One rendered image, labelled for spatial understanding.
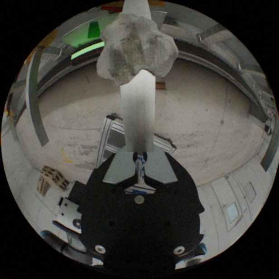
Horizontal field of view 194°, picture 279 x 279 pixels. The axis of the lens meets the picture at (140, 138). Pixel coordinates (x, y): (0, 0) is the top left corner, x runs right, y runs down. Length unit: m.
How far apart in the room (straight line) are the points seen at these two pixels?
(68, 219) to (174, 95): 1.16
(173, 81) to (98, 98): 0.87
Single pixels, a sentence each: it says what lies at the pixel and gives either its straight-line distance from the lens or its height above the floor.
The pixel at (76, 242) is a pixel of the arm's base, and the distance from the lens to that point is 0.45.
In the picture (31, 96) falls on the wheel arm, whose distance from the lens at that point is 0.26.
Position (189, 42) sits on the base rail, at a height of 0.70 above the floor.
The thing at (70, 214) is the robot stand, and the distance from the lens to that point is 0.31.
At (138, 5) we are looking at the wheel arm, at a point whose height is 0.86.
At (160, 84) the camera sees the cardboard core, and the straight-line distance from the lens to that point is 0.88.
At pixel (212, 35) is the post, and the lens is 0.33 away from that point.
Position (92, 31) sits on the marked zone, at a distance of 0.30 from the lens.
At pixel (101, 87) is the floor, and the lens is 1.04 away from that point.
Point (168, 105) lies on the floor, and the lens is 0.99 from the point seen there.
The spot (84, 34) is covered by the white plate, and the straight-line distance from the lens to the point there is 0.31.
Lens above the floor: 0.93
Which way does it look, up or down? 60 degrees down
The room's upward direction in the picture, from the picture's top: 180 degrees clockwise
